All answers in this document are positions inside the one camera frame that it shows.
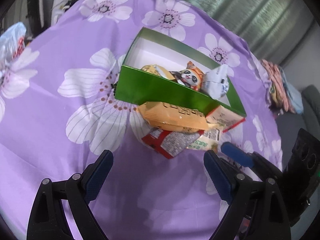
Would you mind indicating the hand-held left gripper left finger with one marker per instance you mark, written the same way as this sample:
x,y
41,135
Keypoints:
x,y
98,177

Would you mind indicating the orange long snack packet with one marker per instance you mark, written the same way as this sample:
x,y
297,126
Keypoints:
x,y
170,116

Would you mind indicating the white green snack packet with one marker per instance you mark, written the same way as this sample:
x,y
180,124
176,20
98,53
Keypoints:
x,y
203,143

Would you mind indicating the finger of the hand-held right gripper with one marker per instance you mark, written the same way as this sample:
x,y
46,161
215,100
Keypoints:
x,y
237,155

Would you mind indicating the golden yellow snack packet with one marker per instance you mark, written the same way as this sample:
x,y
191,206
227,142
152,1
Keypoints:
x,y
152,70

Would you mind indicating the grey sofa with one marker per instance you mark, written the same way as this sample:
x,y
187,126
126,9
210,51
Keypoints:
x,y
300,120

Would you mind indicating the pink striped folded cloth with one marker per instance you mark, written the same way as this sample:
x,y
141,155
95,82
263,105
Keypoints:
x,y
276,85

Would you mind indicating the green cardboard box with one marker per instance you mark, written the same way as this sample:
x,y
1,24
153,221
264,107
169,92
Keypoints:
x,y
155,90

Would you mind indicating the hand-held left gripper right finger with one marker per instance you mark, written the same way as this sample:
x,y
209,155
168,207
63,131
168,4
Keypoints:
x,y
218,177

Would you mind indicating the grey green shiny curtain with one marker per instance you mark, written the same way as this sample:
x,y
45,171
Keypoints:
x,y
250,10

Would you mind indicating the orange panda snack packet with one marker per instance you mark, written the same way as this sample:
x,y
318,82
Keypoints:
x,y
190,76

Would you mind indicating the white peanut snack packet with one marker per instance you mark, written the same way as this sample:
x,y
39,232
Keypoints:
x,y
216,85

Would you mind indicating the light blue folded cloth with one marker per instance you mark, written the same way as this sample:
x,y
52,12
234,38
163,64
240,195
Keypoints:
x,y
293,100

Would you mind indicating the white red plastic bag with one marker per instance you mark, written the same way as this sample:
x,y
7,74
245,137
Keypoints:
x,y
12,40

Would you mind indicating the purple floral blanket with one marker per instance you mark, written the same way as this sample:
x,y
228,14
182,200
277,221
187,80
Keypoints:
x,y
50,130

